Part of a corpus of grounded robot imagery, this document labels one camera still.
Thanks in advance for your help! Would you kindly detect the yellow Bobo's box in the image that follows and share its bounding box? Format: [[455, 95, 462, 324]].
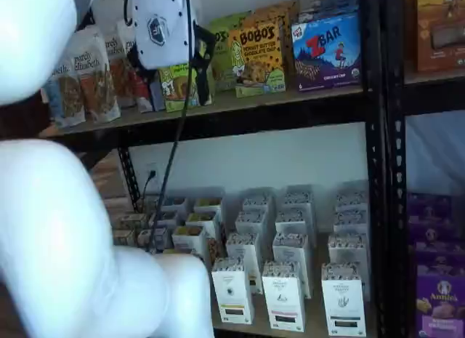
[[227, 20, 287, 98], [243, 7, 294, 28]]

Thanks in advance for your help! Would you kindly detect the orange label granola bag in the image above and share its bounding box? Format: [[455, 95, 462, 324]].
[[67, 25, 121, 123], [103, 33, 137, 108]]

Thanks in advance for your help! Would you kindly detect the green Bobo's box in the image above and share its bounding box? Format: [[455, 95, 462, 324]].
[[209, 11, 254, 32], [149, 60, 216, 113], [203, 23, 234, 94]]

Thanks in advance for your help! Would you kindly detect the orange snack box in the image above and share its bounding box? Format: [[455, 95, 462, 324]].
[[416, 0, 465, 73]]

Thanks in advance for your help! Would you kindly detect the white box pink strip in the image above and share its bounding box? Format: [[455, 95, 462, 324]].
[[282, 185, 315, 215], [262, 261, 305, 331], [272, 231, 314, 299], [275, 209, 316, 241]]

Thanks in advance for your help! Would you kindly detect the black power cord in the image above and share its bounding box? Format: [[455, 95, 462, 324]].
[[142, 169, 158, 208]]

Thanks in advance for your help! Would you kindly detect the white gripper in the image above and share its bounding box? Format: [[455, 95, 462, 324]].
[[126, 0, 216, 107]]

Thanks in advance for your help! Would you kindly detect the purple Annie's box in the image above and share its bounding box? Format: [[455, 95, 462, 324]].
[[416, 274, 465, 338], [408, 221, 465, 254], [413, 249, 465, 281], [406, 193, 457, 226]]

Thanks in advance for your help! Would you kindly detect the black metal shelving unit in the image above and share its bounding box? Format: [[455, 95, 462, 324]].
[[384, 0, 465, 338], [36, 0, 388, 338]]

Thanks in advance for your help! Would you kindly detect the blue cereal box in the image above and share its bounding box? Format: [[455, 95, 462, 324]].
[[137, 227, 169, 249], [161, 196, 190, 212], [150, 209, 179, 228]]

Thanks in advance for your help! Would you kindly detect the dark brown sofa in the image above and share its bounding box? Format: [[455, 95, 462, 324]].
[[0, 94, 50, 139]]

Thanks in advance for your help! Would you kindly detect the white yellow granola box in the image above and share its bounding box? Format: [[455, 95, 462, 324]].
[[193, 196, 223, 217], [163, 239, 229, 272], [171, 225, 209, 261], [185, 211, 221, 241]]

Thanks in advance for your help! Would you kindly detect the blue ZBar box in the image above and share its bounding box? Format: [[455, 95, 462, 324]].
[[291, 13, 363, 92], [297, 9, 361, 26], [308, 0, 360, 12]]

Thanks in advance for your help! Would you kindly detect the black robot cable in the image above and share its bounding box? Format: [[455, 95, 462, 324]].
[[123, 0, 193, 254]]

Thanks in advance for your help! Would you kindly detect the white wall outlet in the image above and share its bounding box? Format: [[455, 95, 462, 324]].
[[145, 162, 161, 182]]

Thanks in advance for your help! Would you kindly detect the blue label granola bag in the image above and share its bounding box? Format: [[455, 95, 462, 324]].
[[42, 43, 86, 130]]

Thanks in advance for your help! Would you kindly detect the wooden shelf board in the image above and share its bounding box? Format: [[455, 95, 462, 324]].
[[105, 192, 379, 338], [39, 84, 364, 137], [403, 63, 465, 86]]

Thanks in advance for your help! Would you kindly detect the red label granola bag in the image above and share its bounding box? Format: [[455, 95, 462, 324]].
[[116, 21, 153, 113]]

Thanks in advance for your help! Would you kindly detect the white box yellow strip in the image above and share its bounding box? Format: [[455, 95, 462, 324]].
[[225, 232, 263, 294], [242, 192, 275, 222], [211, 257, 254, 323], [235, 209, 270, 244]]

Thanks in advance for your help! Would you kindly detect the white box teal strip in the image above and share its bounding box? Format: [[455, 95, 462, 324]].
[[336, 181, 368, 215], [328, 233, 371, 302], [333, 210, 368, 239], [321, 262, 367, 337]]

